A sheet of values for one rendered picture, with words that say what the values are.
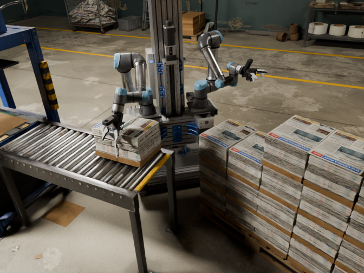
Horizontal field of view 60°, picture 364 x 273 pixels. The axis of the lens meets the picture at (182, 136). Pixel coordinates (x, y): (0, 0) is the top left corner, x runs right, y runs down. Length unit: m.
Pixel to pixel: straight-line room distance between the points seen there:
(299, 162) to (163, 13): 1.59
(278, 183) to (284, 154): 0.23
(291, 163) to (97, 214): 1.84
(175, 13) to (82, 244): 2.05
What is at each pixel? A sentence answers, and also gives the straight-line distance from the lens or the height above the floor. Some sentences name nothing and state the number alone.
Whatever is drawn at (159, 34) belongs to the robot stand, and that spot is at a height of 1.46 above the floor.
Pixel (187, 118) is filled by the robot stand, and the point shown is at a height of 0.72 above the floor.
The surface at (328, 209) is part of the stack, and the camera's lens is 2.05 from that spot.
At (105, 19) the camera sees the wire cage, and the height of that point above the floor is 0.37.
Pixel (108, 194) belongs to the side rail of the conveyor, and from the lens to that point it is 2.07.
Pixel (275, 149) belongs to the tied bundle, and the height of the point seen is 0.99.
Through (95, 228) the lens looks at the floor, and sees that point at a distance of 2.95.
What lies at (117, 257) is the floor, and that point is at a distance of 2.70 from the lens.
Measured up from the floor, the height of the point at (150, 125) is 1.04.
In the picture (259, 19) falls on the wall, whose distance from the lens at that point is 8.85.
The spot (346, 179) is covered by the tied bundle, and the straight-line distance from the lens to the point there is 1.89.
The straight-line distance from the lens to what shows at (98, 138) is 2.23.
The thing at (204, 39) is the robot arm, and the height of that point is 1.43.
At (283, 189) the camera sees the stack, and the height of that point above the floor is 0.72.
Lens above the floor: 2.09
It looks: 31 degrees down
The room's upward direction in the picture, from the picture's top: 2 degrees counter-clockwise
